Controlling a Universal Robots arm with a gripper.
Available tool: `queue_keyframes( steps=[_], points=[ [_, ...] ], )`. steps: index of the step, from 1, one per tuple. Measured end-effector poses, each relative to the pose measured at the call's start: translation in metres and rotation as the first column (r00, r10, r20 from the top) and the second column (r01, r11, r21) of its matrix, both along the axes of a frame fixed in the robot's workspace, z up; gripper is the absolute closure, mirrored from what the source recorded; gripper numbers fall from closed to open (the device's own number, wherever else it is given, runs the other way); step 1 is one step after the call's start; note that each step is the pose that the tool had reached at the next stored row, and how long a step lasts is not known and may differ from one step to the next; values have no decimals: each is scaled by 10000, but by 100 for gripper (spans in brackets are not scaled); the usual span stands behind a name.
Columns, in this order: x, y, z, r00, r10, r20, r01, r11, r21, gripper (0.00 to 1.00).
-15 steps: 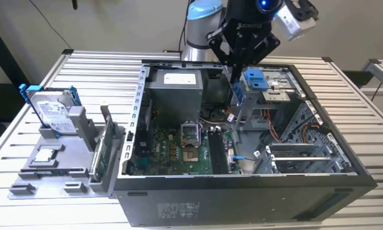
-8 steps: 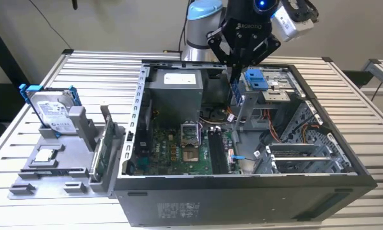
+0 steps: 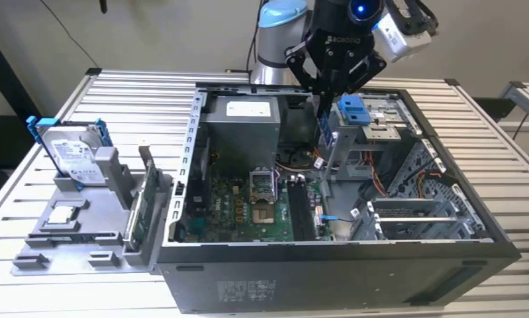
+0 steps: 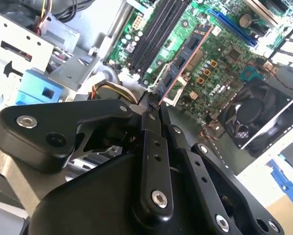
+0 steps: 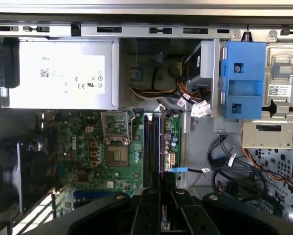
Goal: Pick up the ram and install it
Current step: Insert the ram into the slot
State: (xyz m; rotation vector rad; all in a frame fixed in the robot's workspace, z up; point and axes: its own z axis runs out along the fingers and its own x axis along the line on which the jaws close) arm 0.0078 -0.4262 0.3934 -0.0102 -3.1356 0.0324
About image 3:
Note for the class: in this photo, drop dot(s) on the black RAM slots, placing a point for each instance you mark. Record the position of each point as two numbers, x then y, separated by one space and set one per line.
301 212

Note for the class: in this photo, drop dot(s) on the dark RAM stick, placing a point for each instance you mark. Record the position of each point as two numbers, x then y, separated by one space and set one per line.
328 129
82 236

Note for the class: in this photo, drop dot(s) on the blue plastic drive bracket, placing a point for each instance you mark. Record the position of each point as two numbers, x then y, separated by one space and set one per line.
354 109

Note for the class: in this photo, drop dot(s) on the CPU socket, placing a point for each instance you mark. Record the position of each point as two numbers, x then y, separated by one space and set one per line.
262 215

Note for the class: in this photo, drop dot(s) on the thin metal locking lever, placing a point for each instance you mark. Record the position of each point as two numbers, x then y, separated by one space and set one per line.
274 183

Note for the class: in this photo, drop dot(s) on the grey metal disk bay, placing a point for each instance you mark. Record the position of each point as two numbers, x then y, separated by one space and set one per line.
405 207

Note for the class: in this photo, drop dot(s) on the green motherboard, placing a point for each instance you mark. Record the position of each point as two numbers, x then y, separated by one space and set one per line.
246 232

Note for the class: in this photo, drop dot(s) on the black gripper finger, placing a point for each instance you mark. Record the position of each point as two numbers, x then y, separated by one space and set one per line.
301 66
362 74

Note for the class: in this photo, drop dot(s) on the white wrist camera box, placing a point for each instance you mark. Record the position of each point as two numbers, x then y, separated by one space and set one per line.
401 43

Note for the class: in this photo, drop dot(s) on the grey parts rack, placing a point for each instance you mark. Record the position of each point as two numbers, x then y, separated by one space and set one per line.
100 205

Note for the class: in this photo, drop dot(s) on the silver CPU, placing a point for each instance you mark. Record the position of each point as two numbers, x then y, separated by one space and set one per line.
61 215

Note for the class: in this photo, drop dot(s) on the hard disk in blue carrier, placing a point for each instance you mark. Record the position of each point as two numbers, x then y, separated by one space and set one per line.
72 155

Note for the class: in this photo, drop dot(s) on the grey power supply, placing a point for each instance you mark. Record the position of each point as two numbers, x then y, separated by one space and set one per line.
241 139

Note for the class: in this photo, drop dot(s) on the green graphics card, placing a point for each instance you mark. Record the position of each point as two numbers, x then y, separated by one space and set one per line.
146 198

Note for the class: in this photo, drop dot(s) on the grey metal drive cage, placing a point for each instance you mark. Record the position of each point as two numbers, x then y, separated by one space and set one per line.
348 155

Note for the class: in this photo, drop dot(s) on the black PC case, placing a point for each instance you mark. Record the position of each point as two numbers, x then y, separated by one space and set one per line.
290 281

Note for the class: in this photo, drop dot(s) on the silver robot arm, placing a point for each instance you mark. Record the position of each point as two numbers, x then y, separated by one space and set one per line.
274 46

